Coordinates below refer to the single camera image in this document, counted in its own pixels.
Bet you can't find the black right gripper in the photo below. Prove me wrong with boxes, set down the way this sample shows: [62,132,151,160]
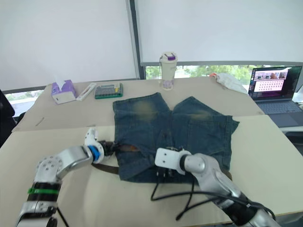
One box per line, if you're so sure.
[155,146,188,183]

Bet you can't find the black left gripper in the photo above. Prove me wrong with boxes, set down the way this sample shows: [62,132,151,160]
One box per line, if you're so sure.
[98,140,121,157]

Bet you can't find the brown braided belt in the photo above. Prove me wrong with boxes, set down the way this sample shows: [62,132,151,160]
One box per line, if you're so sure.
[91,141,233,182]

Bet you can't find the blue denim shorts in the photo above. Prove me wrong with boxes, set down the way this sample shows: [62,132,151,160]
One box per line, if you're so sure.
[112,92,241,184]

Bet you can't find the green flat case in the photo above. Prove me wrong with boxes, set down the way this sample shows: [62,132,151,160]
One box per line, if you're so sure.
[94,82,124,100]

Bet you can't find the white slim packet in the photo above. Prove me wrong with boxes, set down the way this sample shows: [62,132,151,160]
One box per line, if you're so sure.
[76,82,97,102]

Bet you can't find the purple tissue box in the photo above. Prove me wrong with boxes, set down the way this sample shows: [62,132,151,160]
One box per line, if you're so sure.
[50,76,78,105]

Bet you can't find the cream tumbler with purple lid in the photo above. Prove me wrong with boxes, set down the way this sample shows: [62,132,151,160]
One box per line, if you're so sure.
[159,52,178,91]

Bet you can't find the crumpled white cloth bag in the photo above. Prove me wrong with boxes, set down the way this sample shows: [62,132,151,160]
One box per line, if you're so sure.
[209,72,248,94]

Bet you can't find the black office chair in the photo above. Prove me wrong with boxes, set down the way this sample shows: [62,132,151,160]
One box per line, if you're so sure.
[0,88,19,148]

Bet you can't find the open grey laptop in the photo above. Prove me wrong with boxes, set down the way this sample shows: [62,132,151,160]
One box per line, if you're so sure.
[248,66,303,129]

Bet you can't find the white roller blind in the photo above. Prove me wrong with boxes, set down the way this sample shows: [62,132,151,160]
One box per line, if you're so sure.
[134,0,303,67]
[0,0,139,91]

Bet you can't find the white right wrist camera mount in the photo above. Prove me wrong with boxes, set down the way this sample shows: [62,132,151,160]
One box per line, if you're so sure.
[154,148,192,176]

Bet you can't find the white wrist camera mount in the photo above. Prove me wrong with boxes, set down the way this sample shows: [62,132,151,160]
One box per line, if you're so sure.
[154,148,192,176]
[83,128,104,154]

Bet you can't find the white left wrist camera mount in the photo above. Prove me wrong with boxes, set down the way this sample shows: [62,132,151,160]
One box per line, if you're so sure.
[83,128,104,154]

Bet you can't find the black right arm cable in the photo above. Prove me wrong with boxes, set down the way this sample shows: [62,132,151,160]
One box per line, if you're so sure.
[151,172,276,221]

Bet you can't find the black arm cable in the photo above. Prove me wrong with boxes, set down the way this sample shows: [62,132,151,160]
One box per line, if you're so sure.
[151,172,276,221]
[56,207,70,227]

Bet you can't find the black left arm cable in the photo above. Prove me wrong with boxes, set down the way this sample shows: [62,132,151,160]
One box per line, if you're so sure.
[56,207,70,227]

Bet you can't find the grey window frame post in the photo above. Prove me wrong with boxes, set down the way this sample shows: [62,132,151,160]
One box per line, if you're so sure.
[125,0,146,80]

